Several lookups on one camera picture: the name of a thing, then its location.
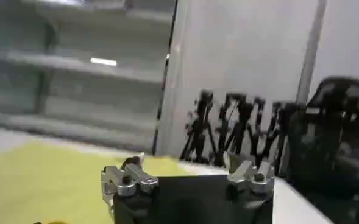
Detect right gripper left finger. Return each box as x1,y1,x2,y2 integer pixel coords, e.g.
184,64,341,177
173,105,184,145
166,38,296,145
101,152,160,214

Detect green cloth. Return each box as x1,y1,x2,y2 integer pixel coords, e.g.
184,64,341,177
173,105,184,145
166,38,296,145
0,142,190,224

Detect grey metal shelf rack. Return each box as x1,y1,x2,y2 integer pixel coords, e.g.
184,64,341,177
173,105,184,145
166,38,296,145
0,0,177,153

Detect black tripod with camera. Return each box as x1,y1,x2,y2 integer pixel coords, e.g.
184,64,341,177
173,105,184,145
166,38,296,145
249,96,304,176
215,92,255,167
180,89,217,164

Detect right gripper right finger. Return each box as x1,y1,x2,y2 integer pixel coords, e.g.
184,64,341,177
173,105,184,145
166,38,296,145
222,151,276,195

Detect grey wall post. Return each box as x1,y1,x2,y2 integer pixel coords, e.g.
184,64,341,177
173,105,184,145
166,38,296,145
295,0,329,105

